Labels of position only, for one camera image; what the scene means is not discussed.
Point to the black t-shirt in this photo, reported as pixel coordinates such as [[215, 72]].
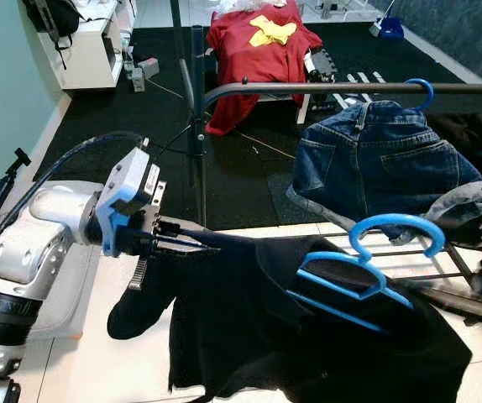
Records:
[[249, 336]]

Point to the black stick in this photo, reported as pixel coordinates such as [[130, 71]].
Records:
[[2, 189]]

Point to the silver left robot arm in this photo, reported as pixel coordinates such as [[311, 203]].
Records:
[[31, 243]]

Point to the small blue box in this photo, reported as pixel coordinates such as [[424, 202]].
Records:
[[388, 29]]

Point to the black bag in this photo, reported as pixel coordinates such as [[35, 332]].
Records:
[[52, 15]]

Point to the black metal clothes rack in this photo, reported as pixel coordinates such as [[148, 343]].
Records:
[[308, 86]]

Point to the small grey device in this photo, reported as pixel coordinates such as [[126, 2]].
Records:
[[144, 71]]

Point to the white blue left wrist camera mount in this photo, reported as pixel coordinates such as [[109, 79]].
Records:
[[128, 189]]

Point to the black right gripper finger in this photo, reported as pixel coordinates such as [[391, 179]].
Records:
[[455, 293], [472, 311]]

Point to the blue denim jeans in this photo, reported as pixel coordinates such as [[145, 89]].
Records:
[[375, 159]]

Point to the black floor mat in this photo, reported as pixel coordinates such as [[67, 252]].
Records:
[[98, 117]]

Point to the white cabinet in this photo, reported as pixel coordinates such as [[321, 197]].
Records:
[[90, 50]]

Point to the blue clothes hanger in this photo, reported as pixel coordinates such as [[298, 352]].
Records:
[[431, 91], [396, 220]]

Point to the red shirt with yellow print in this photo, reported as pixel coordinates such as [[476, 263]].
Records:
[[249, 59]]

